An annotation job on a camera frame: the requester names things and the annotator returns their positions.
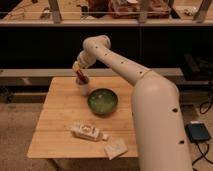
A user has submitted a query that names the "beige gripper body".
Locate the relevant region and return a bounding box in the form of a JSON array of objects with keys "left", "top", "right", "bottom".
[{"left": 72, "top": 51, "right": 96, "bottom": 73}]

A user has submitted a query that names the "red chili pepper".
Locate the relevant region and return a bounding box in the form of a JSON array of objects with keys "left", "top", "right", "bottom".
[{"left": 76, "top": 71, "right": 88, "bottom": 84}]

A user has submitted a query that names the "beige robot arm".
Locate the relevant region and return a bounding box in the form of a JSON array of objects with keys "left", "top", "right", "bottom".
[{"left": 77, "top": 35, "right": 193, "bottom": 171}]

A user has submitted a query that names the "white ceramic cup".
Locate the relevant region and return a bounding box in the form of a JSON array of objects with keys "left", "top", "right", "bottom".
[{"left": 76, "top": 79, "right": 90, "bottom": 96}]

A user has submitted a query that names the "green ceramic bowl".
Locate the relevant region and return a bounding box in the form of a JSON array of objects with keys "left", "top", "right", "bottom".
[{"left": 87, "top": 88, "right": 118, "bottom": 116}]

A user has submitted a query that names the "wooden table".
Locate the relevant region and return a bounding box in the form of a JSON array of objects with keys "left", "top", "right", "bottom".
[{"left": 27, "top": 77, "right": 137, "bottom": 158}]

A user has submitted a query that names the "clear plastic bottle lying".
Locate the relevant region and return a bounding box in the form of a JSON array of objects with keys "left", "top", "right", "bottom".
[{"left": 70, "top": 122, "right": 109, "bottom": 142}]

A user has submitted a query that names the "background workbench shelf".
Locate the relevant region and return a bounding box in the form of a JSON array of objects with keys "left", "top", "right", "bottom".
[{"left": 0, "top": 0, "right": 213, "bottom": 26}]

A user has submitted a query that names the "beige sponge block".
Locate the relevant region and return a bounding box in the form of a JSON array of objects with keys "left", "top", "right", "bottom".
[{"left": 104, "top": 139, "right": 128, "bottom": 160}]

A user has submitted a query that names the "black foot pedal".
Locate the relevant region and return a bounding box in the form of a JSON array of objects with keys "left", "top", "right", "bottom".
[{"left": 185, "top": 123, "right": 211, "bottom": 143}]

